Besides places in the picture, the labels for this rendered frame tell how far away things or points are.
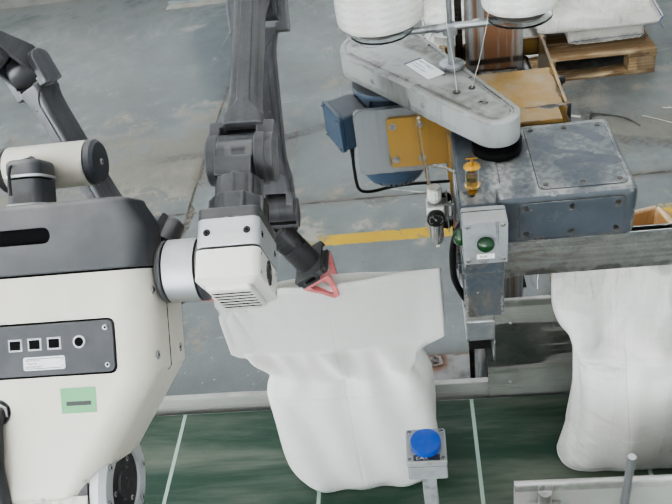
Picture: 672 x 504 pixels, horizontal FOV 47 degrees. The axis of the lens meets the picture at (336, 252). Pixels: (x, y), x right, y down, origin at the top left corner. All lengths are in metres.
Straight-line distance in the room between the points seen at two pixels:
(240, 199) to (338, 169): 2.83
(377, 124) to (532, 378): 0.91
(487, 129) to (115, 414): 0.77
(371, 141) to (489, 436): 0.90
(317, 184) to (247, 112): 2.63
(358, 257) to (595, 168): 2.04
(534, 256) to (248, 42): 0.73
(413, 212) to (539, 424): 1.59
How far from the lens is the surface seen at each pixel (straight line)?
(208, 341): 3.11
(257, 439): 2.25
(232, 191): 1.09
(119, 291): 1.07
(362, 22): 1.44
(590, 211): 1.37
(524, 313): 2.04
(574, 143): 1.47
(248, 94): 1.22
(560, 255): 1.63
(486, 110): 1.41
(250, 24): 1.31
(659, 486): 1.72
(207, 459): 2.25
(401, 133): 1.68
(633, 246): 1.65
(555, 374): 2.23
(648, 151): 3.94
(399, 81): 1.54
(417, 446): 1.57
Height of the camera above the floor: 2.12
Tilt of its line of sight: 39 degrees down
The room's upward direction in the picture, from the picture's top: 10 degrees counter-clockwise
